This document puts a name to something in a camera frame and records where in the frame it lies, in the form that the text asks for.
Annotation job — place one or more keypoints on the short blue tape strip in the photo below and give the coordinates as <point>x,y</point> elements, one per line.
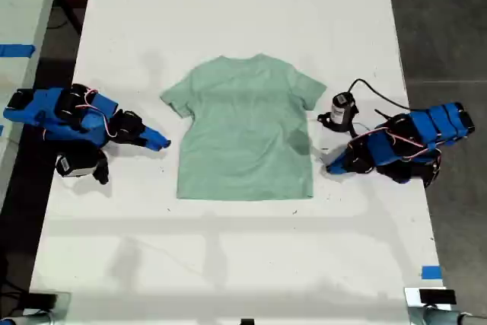
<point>431,272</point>

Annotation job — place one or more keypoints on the black camera stalk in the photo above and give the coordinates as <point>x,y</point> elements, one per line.
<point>102,169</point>

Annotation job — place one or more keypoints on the small black box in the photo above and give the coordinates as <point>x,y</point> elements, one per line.
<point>42,300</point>

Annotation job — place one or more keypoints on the black labelled camera box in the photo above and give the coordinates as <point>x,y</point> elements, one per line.
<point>342,110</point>

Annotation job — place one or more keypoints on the metal table clamp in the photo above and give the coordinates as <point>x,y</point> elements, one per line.
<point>437,316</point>
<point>45,317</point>

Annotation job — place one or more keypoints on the black box on white plate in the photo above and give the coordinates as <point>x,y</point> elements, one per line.
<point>437,297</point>

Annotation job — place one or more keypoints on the long blue tape strip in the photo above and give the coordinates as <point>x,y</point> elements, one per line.
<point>17,50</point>

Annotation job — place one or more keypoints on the pale green T-shirt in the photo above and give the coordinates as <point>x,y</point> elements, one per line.
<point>243,131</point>

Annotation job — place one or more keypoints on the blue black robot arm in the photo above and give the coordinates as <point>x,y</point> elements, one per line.
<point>49,113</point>
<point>437,119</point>

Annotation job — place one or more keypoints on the black white camera box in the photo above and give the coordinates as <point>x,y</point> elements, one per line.
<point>76,161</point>

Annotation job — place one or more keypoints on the tiny black box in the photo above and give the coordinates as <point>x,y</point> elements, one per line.
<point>247,321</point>

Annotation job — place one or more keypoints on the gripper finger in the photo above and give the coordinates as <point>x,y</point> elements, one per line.
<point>150,144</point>
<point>342,169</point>
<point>344,157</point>
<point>154,134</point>

